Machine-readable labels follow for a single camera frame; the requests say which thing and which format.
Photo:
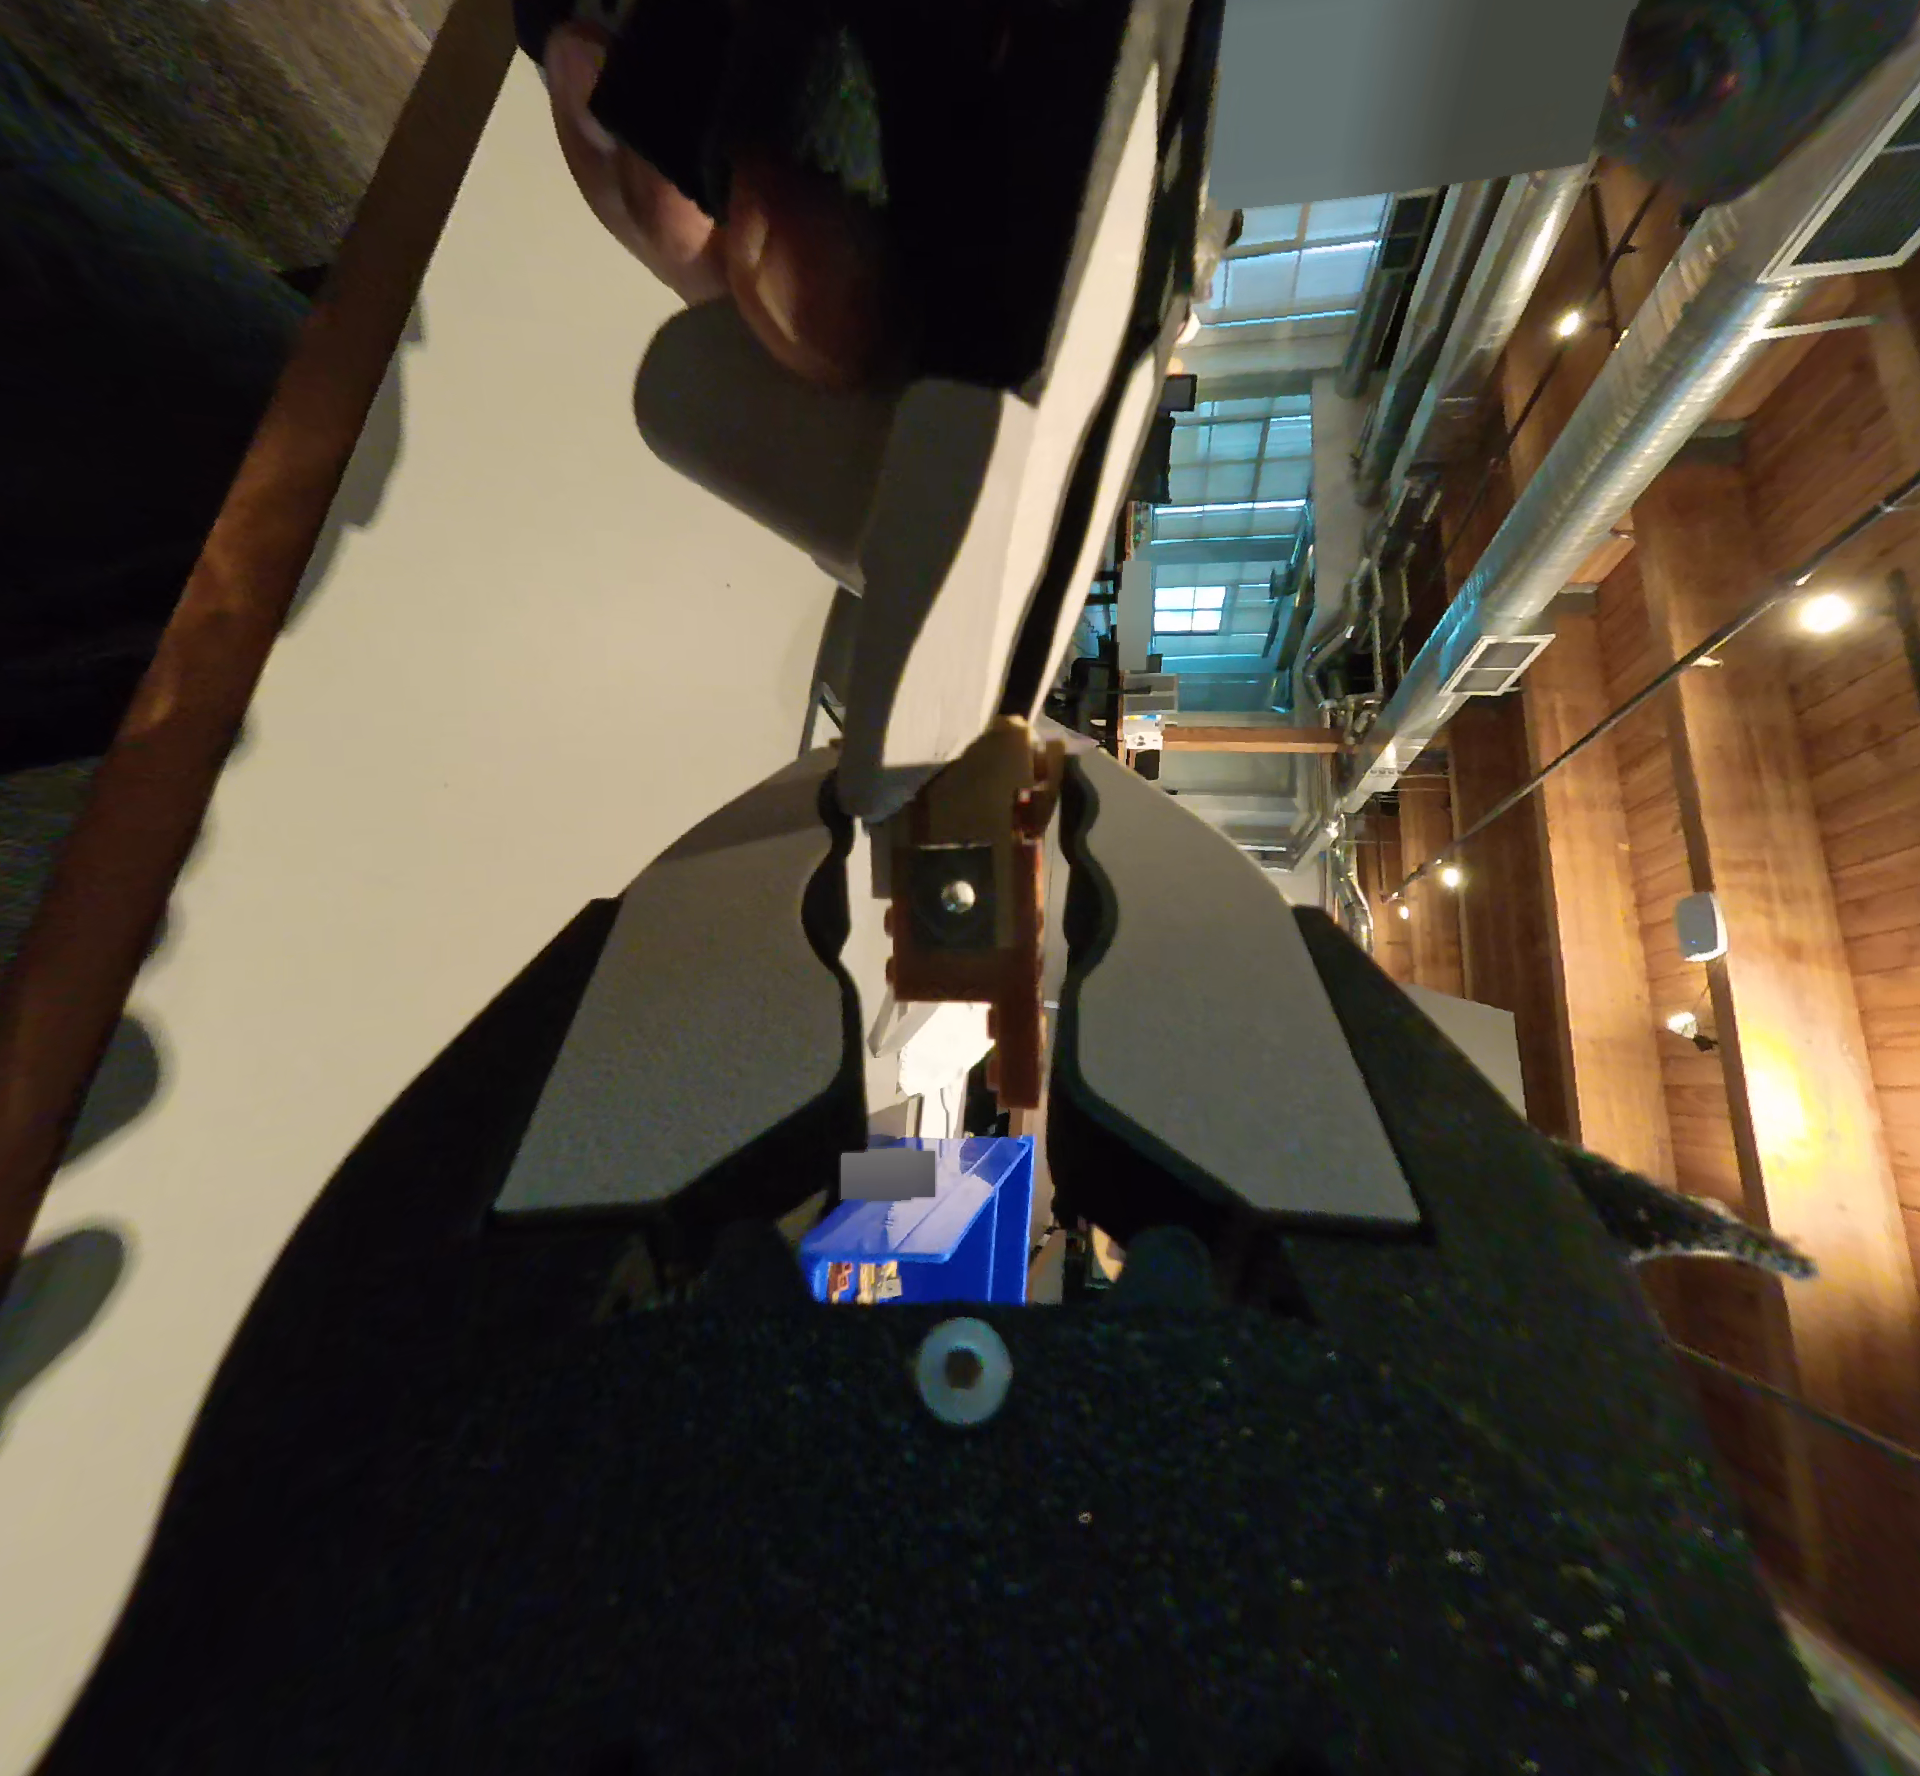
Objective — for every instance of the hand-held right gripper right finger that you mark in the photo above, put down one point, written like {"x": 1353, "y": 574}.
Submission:
{"x": 1230, "y": 1041}

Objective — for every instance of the white ceiling sensor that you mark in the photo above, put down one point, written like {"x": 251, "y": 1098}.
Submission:
{"x": 1701, "y": 924}

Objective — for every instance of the grey desk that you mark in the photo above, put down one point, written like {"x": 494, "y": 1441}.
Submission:
{"x": 524, "y": 606}

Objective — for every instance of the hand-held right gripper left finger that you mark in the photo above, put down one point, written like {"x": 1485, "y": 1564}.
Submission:
{"x": 690, "y": 1027}

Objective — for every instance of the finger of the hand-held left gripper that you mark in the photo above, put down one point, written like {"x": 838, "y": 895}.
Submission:
{"x": 1088, "y": 381}
{"x": 931, "y": 576}

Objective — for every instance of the silver ventilation duct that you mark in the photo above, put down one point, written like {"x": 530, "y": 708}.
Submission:
{"x": 1650, "y": 367}

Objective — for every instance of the white vent grille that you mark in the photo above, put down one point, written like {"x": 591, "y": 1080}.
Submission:
{"x": 1497, "y": 663}
{"x": 1861, "y": 209}

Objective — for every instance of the long blue plastic bin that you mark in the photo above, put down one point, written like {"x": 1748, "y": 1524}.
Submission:
{"x": 974, "y": 1206}

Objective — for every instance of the tan and orange brick assembly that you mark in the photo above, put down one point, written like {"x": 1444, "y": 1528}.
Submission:
{"x": 938, "y": 975}

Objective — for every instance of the person's left hand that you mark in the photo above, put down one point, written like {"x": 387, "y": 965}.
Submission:
{"x": 645, "y": 230}

